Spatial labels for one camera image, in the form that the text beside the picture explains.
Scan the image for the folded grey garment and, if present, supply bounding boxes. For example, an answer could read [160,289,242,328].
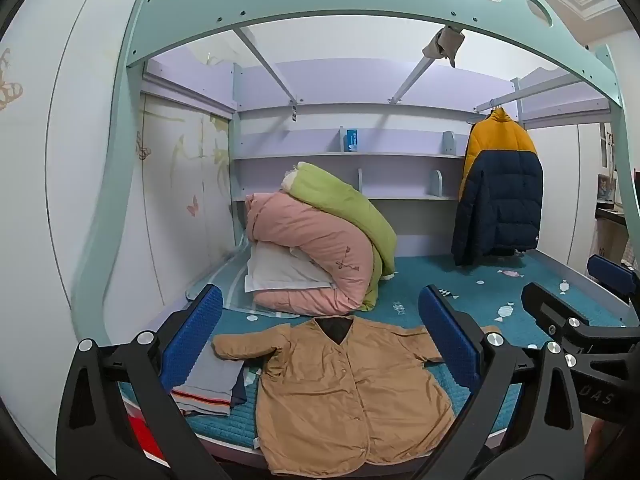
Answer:
[170,345,246,418]

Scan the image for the tan quilted jacket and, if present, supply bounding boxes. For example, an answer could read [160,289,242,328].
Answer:
[212,316,501,477]

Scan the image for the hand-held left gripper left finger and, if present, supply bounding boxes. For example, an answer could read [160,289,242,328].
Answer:
[56,284,224,480]

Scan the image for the teal quilted bed mat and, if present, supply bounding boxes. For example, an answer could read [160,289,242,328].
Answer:
[117,252,626,448]

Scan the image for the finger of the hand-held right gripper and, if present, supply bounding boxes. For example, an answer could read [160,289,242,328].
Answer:
[521,282,640,361]
[587,255,640,306]

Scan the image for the white cabinet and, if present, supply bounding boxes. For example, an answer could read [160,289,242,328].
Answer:
[520,122,618,271]

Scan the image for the red cloth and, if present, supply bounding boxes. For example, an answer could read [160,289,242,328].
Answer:
[125,400,166,461]

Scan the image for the beige cloth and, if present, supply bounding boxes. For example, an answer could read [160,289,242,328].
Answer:
[422,25,466,68]

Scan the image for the light green bunk bed frame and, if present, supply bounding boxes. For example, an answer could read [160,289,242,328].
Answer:
[72,0,626,346]

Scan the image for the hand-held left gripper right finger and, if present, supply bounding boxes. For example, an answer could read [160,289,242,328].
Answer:
[417,285,586,480]

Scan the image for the folded navy garment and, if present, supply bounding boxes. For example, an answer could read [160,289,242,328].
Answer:
[231,360,249,407]

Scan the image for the pink quilt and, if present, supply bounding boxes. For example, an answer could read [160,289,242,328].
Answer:
[244,192,386,317]

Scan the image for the teal striped pillow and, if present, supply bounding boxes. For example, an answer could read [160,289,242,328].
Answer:
[186,247,301,321]

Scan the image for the green quilt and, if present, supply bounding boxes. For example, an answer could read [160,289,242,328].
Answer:
[281,161,397,311]

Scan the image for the butterfly wall sticker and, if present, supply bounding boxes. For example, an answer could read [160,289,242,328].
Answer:
[0,49,24,111]

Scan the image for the white pillow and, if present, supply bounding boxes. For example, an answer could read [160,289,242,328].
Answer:
[244,242,336,293]

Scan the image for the purple shelf unit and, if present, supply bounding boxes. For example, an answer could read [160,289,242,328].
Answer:
[230,60,518,261]

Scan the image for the yellow and navy puffer jacket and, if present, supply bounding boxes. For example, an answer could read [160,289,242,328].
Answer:
[451,106,544,267]

